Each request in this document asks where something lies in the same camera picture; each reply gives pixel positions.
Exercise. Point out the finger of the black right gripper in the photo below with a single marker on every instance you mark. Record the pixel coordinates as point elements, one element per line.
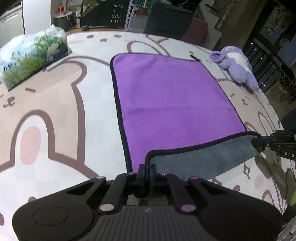
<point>260,144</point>

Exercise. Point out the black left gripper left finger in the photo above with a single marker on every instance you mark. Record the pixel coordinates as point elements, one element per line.
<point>140,182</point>

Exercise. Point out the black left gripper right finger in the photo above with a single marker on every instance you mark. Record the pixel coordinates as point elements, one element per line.
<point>157,181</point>

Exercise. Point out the purple and grey towel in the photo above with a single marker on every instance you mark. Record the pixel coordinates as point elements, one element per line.
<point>173,114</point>

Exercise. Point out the purple plush toy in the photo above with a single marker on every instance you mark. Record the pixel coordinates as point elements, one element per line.
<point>233,60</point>

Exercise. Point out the maroon folded mat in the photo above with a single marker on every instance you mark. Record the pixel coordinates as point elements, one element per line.
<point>196,32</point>

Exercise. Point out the dark floor chair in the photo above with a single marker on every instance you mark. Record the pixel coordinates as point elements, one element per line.
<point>168,21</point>

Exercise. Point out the black computer mouse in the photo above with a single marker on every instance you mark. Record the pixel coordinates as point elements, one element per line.
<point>85,28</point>

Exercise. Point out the black have a nice day curtain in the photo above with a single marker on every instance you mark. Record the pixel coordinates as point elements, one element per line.
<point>104,14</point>

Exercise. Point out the green floral tissue pack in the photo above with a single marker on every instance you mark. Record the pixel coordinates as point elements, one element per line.
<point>25,55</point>

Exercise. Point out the green poison sign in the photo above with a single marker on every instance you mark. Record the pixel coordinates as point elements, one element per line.
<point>147,3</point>

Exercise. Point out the dark grey trash bin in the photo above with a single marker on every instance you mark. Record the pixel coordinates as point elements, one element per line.
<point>64,20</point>

